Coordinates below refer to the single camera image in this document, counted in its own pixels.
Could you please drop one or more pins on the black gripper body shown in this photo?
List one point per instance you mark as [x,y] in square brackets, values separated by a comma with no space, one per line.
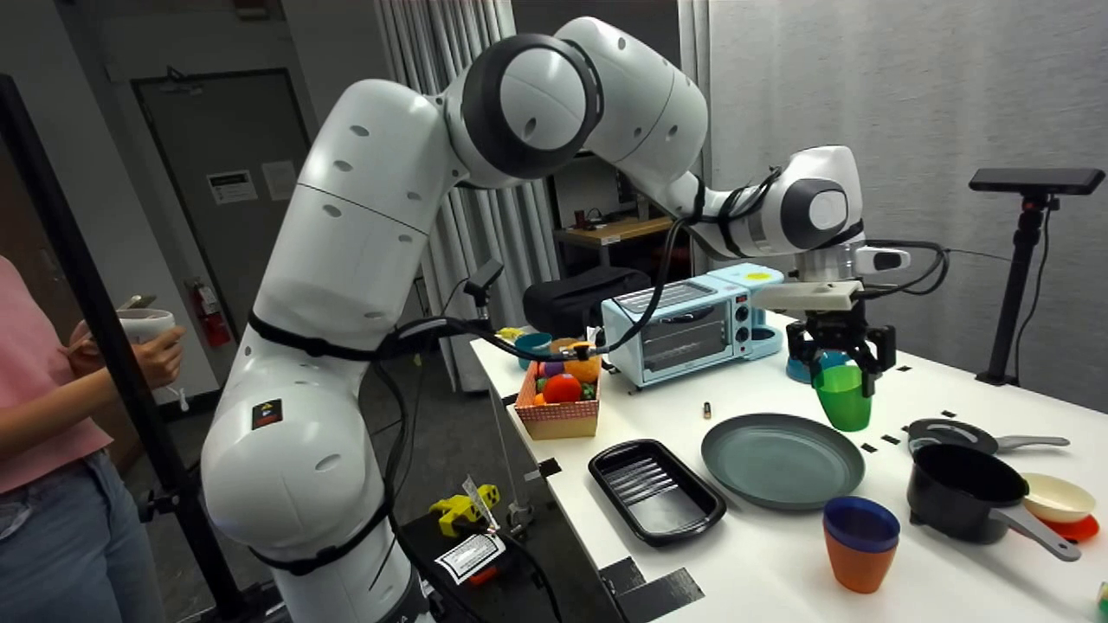
[837,331]

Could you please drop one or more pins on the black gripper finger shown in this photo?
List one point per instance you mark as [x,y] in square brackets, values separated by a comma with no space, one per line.
[879,359]
[803,355]

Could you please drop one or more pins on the green plastic cup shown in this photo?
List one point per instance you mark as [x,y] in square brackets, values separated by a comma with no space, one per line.
[847,403]

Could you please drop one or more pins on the white handheld controller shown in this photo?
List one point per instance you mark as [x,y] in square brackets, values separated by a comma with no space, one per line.
[146,328]

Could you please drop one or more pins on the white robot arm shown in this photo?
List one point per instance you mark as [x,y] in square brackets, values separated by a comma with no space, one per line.
[346,228]

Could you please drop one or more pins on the person right forearm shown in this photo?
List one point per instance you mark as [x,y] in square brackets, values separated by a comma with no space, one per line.
[71,417]

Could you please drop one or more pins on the grey green round plate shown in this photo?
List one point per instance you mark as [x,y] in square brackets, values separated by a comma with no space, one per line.
[782,462]

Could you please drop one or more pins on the orange cup with blue rim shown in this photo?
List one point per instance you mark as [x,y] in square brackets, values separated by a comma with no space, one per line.
[858,555]

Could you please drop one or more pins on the orange toy plate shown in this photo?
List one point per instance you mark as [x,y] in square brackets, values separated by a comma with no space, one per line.
[1081,530]

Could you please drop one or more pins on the person right hand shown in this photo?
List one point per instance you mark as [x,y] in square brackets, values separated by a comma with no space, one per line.
[159,359]

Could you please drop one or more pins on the person left hand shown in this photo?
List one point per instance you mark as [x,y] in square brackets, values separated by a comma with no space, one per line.
[83,346]

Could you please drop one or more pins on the small toy frying pan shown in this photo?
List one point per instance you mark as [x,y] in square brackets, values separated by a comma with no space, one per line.
[946,434]

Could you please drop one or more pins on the light blue toaster oven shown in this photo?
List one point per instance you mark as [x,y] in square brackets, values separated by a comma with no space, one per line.
[679,331]

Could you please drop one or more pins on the black toy pot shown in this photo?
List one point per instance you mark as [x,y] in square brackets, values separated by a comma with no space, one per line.
[962,490]

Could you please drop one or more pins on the black ribbed grill tray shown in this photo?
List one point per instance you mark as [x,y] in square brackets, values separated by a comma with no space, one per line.
[653,490]

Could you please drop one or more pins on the orange plush fruit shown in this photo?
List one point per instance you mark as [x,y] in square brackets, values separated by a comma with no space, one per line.
[581,369]

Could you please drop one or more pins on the wooden desk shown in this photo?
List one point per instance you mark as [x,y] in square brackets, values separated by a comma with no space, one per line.
[609,228]

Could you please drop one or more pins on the black bag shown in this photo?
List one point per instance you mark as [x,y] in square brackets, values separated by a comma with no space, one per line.
[574,303]

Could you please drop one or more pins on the red plush fruit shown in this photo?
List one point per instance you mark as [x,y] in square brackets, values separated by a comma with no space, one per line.
[562,389]

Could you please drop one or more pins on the purple plush fruit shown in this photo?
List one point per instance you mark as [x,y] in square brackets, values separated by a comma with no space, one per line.
[551,366]

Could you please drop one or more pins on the teal bowl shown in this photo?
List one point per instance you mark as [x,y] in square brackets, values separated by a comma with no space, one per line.
[533,343]

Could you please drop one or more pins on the black tape strip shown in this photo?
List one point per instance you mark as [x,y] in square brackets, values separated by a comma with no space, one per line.
[663,597]
[620,576]

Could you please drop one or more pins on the yellow toy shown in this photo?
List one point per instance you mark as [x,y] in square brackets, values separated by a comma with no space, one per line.
[460,507]

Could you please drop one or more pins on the white black box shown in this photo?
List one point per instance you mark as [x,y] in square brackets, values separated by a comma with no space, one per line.
[468,557]

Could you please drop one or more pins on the white paper notice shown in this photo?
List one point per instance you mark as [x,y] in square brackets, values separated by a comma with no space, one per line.
[279,181]

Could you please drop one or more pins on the red fire extinguisher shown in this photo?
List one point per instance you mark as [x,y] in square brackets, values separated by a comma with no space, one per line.
[207,312]

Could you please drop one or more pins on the grey door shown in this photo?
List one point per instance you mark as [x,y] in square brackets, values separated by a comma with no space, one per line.
[184,126]

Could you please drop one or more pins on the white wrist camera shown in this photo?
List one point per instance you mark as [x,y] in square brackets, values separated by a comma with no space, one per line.
[884,262]

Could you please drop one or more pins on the black camera tripod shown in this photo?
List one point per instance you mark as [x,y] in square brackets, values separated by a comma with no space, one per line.
[1033,181]

